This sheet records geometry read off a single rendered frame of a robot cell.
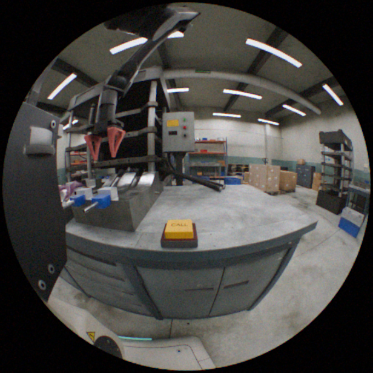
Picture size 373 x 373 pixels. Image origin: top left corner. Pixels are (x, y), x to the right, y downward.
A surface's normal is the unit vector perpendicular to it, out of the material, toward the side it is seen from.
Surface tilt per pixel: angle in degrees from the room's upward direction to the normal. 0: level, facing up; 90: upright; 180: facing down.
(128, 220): 90
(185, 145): 90
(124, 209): 90
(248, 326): 0
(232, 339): 0
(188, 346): 0
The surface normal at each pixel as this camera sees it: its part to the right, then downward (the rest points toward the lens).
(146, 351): -0.02, -0.98
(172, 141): 0.01, 0.20
